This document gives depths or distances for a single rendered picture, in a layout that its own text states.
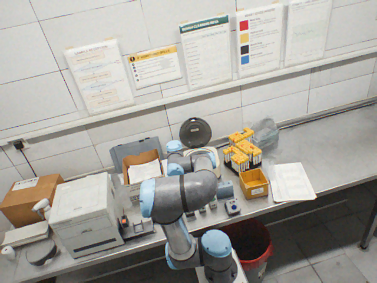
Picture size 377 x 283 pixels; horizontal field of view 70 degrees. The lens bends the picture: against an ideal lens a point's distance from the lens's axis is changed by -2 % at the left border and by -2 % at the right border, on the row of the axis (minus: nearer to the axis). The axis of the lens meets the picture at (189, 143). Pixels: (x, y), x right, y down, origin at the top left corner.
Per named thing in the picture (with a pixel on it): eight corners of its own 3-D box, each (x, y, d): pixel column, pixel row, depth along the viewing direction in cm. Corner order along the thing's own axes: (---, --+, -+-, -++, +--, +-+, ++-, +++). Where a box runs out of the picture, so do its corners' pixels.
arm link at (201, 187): (221, 174, 77) (213, 146, 126) (182, 180, 78) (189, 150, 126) (226, 213, 79) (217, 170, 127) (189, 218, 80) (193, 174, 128)
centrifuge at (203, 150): (185, 193, 169) (182, 178, 162) (182, 162, 193) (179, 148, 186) (224, 186, 169) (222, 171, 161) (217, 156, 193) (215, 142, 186)
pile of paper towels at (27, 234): (4, 250, 154) (-1, 246, 151) (9, 236, 163) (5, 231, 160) (48, 238, 157) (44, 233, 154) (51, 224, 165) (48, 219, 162)
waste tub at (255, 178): (246, 200, 157) (245, 188, 151) (239, 184, 168) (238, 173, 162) (268, 195, 157) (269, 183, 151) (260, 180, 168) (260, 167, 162)
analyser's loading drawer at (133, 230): (117, 242, 145) (114, 236, 142) (117, 232, 150) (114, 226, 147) (155, 231, 147) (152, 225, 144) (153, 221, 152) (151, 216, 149)
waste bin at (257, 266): (230, 302, 196) (225, 269, 170) (215, 257, 226) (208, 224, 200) (278, 285, 200) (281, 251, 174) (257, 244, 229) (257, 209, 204)
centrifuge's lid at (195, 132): (176, 121, 175) (175, 117, 183) (182, 154, 187) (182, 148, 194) (209, 115, 175) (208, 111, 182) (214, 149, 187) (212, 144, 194)
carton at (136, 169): (130, 203, 169) (123, 186, 161) (128, 173, 193) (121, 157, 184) (169, 192, 172) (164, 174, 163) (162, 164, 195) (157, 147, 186)
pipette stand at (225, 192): (218, 202, 159) (216, 190, 153) (215, 194, 165) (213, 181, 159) (234, 198, 159) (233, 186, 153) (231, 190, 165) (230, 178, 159)
